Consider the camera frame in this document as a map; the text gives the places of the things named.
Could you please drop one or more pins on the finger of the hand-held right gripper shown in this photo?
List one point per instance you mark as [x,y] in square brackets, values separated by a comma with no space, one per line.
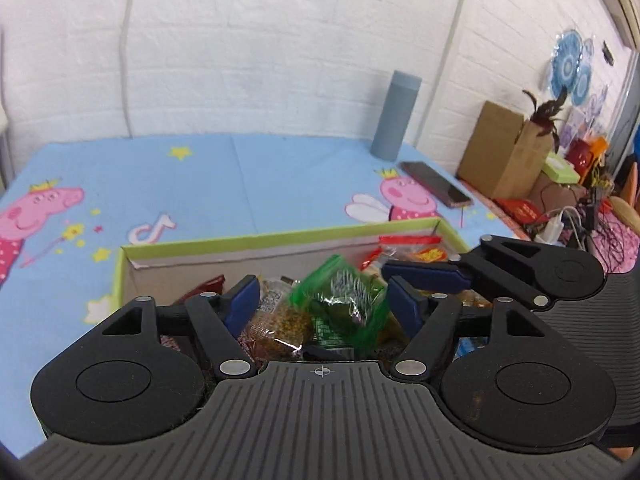
[425,276]

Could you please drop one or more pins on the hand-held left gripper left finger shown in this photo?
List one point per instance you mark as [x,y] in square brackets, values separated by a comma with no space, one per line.
[245,305]

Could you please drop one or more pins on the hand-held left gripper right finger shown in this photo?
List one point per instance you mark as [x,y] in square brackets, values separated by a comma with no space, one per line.
[407,307]

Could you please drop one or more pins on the red peanut snack packet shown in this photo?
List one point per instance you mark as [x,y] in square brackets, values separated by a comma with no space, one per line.
[415,250]

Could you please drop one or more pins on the clear round cake packet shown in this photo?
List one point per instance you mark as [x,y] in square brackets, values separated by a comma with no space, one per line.
[277,320]

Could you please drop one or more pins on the dark red snack packet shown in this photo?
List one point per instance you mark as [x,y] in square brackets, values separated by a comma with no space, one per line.
[202,290]

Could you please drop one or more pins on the green silver snack packet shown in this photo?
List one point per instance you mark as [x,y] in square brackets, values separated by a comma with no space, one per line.
[345,295]

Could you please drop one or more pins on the green cardboard box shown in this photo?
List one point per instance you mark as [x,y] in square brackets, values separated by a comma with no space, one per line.
[200,255]

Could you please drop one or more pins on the white charger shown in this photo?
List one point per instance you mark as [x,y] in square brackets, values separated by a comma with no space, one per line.
[557,227]

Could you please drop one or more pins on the red envelope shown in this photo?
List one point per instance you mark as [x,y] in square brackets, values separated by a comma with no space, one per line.
[520,210]

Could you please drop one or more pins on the smartphone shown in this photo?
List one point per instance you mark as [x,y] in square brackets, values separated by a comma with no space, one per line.
[435,185]

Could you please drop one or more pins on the flat green box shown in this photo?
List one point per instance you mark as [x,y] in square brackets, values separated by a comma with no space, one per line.
[561,167]

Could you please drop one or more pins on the blue cartoon tablecloth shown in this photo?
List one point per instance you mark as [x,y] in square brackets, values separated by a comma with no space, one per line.
[225,185]

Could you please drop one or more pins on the orange bag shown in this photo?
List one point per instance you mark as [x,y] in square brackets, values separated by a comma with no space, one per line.
[599,151]

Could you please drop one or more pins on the brown cardboard box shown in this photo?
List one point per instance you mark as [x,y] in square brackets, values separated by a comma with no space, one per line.
[500,155]

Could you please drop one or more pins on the dark purple plant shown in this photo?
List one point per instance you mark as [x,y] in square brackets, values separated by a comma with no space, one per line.
[547,112]

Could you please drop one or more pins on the grey bottle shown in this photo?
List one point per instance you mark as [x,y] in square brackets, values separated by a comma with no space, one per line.
[395,115]

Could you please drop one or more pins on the small blue paper fan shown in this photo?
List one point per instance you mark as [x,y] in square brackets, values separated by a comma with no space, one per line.
[581,85]

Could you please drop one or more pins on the large blue paper fan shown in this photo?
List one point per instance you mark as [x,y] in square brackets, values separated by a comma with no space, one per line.
[567,62]

